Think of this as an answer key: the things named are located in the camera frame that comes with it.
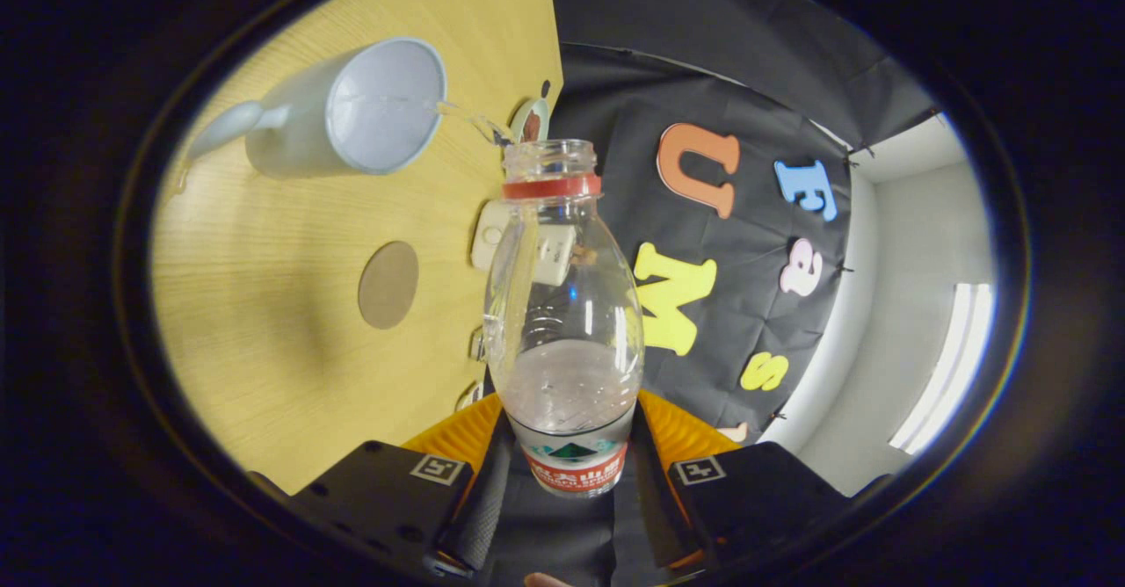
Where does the black backdrop cloth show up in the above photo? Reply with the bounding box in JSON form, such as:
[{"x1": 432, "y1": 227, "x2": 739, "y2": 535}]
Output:
[{"x1": 483, "y1": 0, "x2": 937, "y2": 583}]

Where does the white cup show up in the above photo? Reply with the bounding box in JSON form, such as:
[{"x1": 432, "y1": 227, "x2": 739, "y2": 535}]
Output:
[{"x1": 185, "y1": 37, "x2": 447, "y2": 180}]

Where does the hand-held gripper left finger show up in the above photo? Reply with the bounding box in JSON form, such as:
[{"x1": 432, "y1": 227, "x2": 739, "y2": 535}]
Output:
[{"x1": 246, "y1": 391, "x2": 515, "y2": 575}]

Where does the large ceiling light panel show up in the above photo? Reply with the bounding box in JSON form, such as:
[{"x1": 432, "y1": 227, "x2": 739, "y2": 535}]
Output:
[{"x1": 888, "y1": 284, "x2": 994, "y2": 454}]

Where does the wooden table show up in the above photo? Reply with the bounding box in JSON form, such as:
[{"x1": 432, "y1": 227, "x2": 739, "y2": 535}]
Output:
[{"x1": 149, "y1": 0, "x2": 563, "y2": 496}]

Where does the clear plastic juice bottle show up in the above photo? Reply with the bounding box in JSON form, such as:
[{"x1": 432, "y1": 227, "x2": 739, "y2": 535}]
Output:
[{"x1": 482, "y1": 139, "x2": 645, "y2": 498}]

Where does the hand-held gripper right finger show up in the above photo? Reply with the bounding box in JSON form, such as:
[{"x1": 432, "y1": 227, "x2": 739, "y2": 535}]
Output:
[{"x1": 633, "y1": 389, "x2": 889, "y2": 570}]

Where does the white toaster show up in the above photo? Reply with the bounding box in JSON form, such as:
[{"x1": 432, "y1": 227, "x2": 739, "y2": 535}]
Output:
[{"x1": 470, "y1": 199, "x2": 599, "y2": 287}]

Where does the light green plate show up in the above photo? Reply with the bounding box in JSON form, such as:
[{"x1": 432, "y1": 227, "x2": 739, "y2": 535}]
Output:
[{"x1": 510, "y1": 98, "x2": 552, "y2": 144}]

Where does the round brown coaster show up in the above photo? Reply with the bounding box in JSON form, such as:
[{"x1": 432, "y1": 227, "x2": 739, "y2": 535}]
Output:
[{"x1": 358, "y1": 241, "x2": 419, "y2": 330}]

